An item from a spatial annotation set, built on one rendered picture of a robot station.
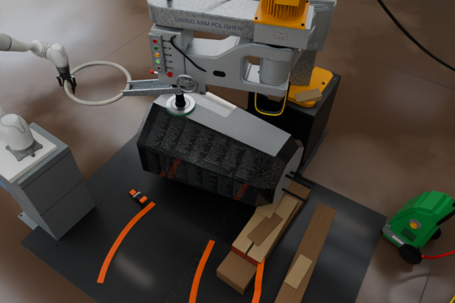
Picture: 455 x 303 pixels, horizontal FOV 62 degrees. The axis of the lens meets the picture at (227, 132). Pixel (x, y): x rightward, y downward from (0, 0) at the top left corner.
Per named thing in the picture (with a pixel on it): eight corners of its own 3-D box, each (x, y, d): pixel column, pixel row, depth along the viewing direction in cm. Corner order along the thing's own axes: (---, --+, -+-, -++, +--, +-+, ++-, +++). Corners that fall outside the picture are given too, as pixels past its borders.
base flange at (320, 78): (282, 57, 346) (283, 53, 343) (333, 76, 329) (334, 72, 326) (256, 87, 318) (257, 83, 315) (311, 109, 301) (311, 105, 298)
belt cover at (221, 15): (309, 30, 230) (314, 5, 217) (305, 55, 213) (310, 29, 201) (158, 9, 243) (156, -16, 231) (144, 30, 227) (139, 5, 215)
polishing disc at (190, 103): (198, 98, 290) (198, 97, 289) (189, 117, 276) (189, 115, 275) (172, 92, 293) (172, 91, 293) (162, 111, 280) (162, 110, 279)
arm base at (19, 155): (22, 165, 248) (18, 159, 244) (5, 148, 258) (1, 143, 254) (47, 149, 258) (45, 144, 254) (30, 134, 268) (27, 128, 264)
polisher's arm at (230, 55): (287, 90, 264) (297, 29, 228) (282, 113, 249) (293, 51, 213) (185, 74, 275) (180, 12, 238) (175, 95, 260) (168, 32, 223)
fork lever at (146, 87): (214, 78, 271) (212, 72, 267) (207, 95, 258) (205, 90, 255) (131, 83, 294) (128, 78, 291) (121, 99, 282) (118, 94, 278)
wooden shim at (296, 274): (300, 254, 285) (300, 253, 284) (312, 262, 282) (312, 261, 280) (284, 281, 271) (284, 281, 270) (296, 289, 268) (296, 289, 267)
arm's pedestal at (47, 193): (57, 249, 297) (16, 193, 238) (17, 216, 316) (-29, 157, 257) (105, 204, 325) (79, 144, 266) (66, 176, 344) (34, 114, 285)
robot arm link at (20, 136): (22, 153, 248) (9, 130, 232) (0, 145, 252) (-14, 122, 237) (39, 137, 258) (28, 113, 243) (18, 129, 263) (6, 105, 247)
